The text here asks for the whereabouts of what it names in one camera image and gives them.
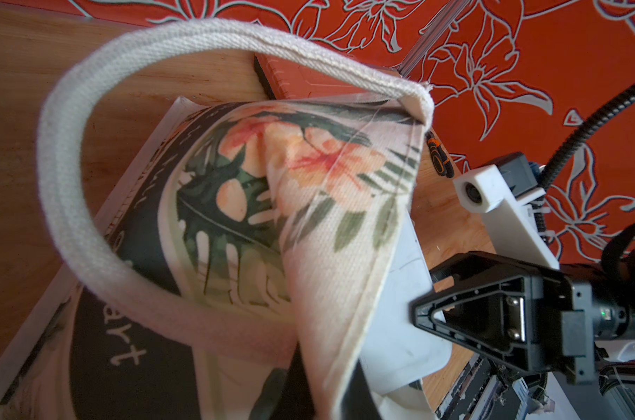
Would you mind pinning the white canvas tote bag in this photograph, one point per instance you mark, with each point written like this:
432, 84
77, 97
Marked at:
235, 270

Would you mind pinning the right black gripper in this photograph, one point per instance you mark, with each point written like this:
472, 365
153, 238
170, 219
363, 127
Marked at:
494, 306

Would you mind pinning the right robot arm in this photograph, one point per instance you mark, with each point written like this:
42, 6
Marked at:
615, 358

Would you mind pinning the orange black pliers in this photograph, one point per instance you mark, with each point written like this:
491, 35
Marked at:
439, 157

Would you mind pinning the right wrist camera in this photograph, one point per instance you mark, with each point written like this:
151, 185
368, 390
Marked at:
502, 193

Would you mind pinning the orange plastic tool case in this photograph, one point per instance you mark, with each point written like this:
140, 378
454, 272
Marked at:
286, 80

